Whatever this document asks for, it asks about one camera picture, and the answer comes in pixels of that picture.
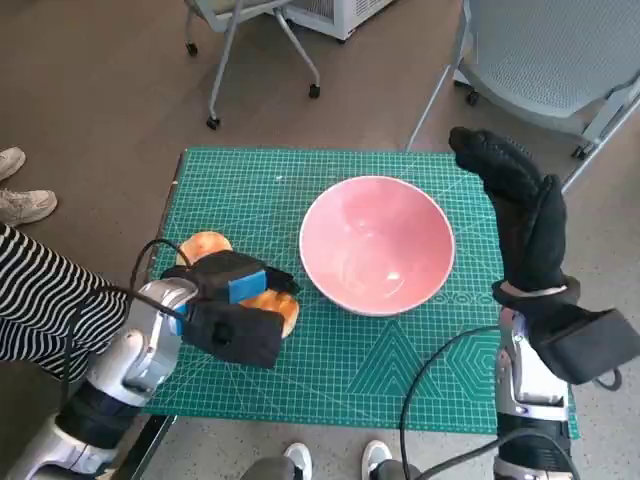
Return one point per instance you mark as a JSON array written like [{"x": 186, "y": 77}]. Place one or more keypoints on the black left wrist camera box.
[{"x": 235, "y": 335}]

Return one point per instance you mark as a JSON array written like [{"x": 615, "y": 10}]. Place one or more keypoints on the grey mesh seat chair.
[{"x": 545, "y": 55}]

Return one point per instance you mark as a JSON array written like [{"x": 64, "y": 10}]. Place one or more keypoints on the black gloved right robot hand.
[{"x": 530, "y": 235}]

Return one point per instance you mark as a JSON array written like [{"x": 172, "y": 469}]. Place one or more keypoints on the grey chair with casters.
[{"x": 235, "y": 35}]

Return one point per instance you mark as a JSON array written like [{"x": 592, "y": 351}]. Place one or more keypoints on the oblong braided toy bread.
[{"x": 287, "y": 312}]

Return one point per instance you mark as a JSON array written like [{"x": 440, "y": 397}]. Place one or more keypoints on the pink bowl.
[{"x": 375, "y": 240}]

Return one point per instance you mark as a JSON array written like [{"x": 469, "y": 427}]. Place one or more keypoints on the grey leg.
[
  {"x": 400, "y": 471},
  {"x": 267, "y": 470}
]

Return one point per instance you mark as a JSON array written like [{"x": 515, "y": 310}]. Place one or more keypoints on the white appliance cabinet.
[{"x": 340, "y": 15}]

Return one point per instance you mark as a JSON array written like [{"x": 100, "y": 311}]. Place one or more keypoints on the person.
[{"x": 40, "y": 300}]

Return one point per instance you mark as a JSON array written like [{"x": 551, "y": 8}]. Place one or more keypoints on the black left robot hand, blue tape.
[{"x": 220, "y": 275}]

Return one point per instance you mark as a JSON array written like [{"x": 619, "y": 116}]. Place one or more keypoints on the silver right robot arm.
[{"x": 530, "y": 395}]

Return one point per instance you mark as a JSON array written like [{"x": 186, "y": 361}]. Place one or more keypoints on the green cutting mat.
[{"x": 300, "y": 370}]

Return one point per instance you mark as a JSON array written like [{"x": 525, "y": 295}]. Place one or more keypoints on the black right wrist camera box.
[{"x": 580, "y": 345}]

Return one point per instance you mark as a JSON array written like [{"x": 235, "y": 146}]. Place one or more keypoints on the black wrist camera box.
[
  {"x": 580, "y": 345},
  {"x": 235, "y": 335}
]

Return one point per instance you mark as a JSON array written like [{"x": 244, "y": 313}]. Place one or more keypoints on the white shoe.
[
  {"x": 299, "y": 457},
  {"x": 376, "y": 456}
]

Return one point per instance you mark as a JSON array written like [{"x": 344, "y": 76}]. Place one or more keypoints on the round toy bread bun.
[{"x": 202, "y": 245}]

